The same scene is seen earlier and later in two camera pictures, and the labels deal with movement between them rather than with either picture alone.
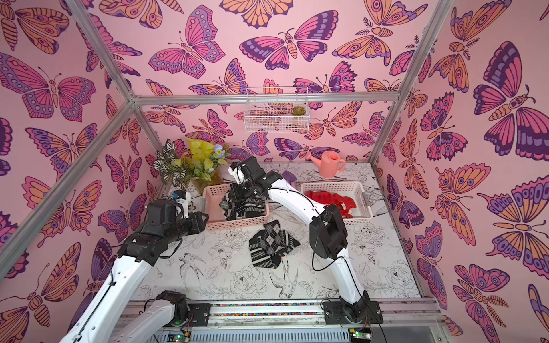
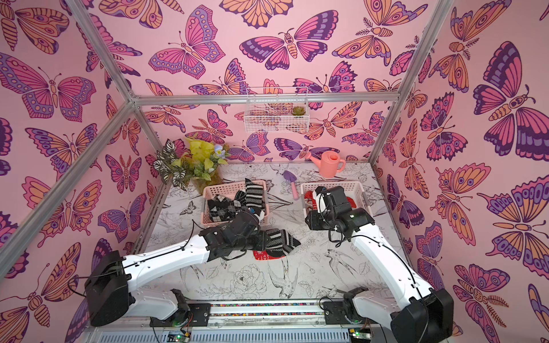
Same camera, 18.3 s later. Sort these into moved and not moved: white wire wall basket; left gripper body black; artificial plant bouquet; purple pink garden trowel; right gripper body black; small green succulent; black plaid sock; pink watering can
Moved: black plaid sock; left gripper body black; right gripper body black
Not moved: artificial plant bouquet; white wire wall basket; small green succulent; pink watering can; purple pink garden trowel
